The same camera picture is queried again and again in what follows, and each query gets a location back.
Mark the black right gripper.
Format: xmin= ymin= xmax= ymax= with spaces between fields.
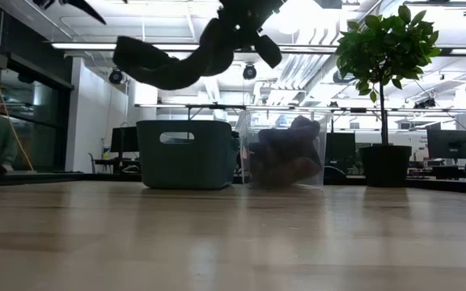
xmin=216 ymin=0 xmax=289 ymax=70

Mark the green cap with stitched brim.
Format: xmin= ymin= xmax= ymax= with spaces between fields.
xmin=112 ymin=18 xmax=236 ymax=91

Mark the black ceiling spot lamp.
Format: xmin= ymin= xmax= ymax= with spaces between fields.
xmin=108 ymin=67 xmax=125 ymax=86
xmin=242 ymin=63 xmax=258 ymax=81

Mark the long ceiling light strip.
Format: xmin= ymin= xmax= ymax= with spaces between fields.
xmin=50 ymin=42 xmax=466 ymax=57

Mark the clear plastic bin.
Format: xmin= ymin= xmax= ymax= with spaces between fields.
xmin=236 ymin=108 xmax=333 ymax=190

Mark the small green leafy tree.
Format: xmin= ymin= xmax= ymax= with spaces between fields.
xmin=335 ymin=4 xmax=443 ymax=146

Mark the dark computer monitor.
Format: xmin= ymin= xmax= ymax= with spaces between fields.
xmin=426 ymin=129 xmax=466 ymax=160
xmin=324 ymin=132 xmax=357 ymax=162
xmin=109 ymin=126 xmax=140 ymax=154

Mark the teal plastic bin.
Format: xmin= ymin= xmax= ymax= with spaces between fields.
xmin=135 ymin=120 xmax=240 ymax=190

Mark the black plant pot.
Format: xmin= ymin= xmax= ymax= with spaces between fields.
xmin=358 ymin=145 xmax=413 ymax=188

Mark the yellow cable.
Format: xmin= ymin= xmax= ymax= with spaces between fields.
xmin=0 ymin=0 xmax=35 ymax=172

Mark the black ceiling track rail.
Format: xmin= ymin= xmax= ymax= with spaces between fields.
xmin=134 ymin=103 xmax=466 ymax=114

